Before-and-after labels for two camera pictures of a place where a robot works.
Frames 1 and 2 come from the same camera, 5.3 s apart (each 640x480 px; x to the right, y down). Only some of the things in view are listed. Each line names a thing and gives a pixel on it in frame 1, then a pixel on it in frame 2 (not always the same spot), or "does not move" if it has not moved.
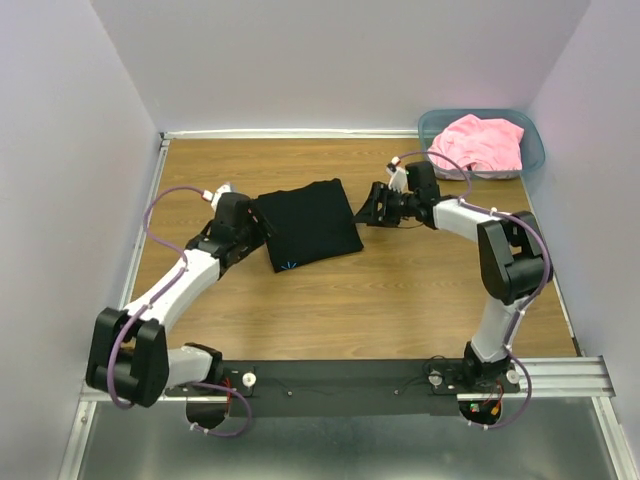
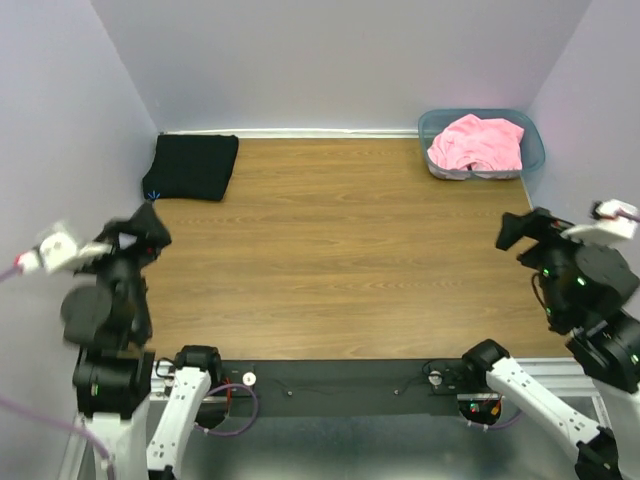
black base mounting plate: (349, 387) does not move
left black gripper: (264, 227) → (152, 236)
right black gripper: (379, 194) → (538, 222)
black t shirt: (308, 224) → (191, 166)
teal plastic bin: (433, 122) does not move
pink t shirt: (491, 144) does not move
